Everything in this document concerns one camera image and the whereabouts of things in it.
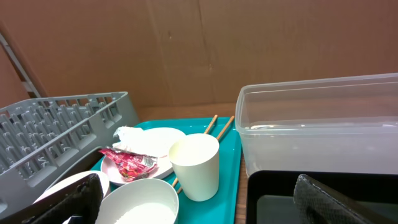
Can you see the clear plastic bin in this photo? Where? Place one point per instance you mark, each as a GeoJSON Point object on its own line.
{"type": "Point", "coordinates": [344, 124]}

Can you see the black tray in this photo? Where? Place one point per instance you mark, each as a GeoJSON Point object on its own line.
{"type": "Point", "coordinates": [271, 193]}

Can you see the white paper cup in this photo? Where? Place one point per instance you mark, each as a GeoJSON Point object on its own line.
{"type": "Point", "coordinates": [195, 160]}

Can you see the large white plate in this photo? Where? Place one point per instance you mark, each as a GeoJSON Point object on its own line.
{"type": "Point", "coordinates": [164, 166]}

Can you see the white napkin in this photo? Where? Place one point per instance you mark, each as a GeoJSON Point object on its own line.
{"type": "Point", "coordinates": [139, 141]}

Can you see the grey dishwasher rack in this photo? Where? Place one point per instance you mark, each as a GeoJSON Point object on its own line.
{"type": "Point", "coordinates": [42, 138]}

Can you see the right wooden chopstick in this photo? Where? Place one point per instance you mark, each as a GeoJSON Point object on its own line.
{"type": "Point", "coordinates": [226, 126]}

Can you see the red snack wrapper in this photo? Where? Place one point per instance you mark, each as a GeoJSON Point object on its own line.
{"type": "Point", "coordinates": [131, 166]}

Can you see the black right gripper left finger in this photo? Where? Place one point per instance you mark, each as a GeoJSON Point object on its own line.
{"type": "Point", "coordinates": [79, 201]}

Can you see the grey bowl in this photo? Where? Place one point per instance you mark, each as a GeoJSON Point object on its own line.
{"type": "Point", "coordinates": [142, 201]}

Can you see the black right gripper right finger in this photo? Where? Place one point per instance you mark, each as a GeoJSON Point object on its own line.
{"type": "Point", "coordinates": [317, 203]}

